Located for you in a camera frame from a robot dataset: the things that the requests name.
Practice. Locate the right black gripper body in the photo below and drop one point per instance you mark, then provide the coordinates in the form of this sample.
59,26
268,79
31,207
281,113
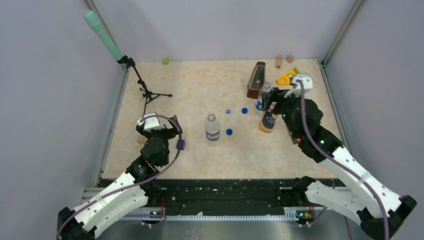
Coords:
284,105

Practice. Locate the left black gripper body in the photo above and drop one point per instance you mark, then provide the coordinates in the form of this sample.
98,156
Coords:
165,133

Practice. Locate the clear crushed plastic bottle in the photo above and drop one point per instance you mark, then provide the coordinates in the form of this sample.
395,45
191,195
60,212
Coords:
265,89

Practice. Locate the orange juice bottle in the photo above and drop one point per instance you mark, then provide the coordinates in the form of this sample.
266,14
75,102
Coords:
268,120

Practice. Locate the blue labelled white jar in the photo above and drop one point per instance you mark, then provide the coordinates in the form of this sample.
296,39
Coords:
212,129

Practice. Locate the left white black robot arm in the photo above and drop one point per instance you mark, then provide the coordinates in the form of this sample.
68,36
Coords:
133,189

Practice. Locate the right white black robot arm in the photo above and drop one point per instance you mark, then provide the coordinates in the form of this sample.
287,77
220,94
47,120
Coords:
379,211

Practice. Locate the brown metronome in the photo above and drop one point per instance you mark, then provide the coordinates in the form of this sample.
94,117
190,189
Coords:
256,80

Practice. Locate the purple small block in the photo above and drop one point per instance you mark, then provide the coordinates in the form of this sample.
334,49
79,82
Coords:
180,145

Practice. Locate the beige wooden cube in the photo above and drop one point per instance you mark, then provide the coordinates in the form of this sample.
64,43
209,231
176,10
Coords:
141,139

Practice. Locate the yellow triangle toy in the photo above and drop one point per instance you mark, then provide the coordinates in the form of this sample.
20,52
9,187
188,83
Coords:
285,79

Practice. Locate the tall wooden block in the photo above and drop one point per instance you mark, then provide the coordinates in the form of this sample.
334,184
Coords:
279,61

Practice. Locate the black microphone tripod stand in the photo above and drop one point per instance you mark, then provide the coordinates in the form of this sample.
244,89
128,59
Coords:
148,95

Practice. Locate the small wooden cube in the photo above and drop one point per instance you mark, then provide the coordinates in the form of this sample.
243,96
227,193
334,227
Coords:
290,59

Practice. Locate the mint green microphone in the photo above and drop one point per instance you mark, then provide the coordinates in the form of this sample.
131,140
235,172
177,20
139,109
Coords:
96,24

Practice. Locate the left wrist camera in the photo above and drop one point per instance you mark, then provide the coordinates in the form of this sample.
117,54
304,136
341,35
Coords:
150,122

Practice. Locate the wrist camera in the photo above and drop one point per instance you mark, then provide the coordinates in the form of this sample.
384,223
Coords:
301,84
150,122

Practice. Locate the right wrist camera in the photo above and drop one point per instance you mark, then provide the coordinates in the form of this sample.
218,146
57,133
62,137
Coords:
301,84

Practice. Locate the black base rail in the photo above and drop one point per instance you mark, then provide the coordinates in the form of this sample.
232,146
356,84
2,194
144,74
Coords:
229,199

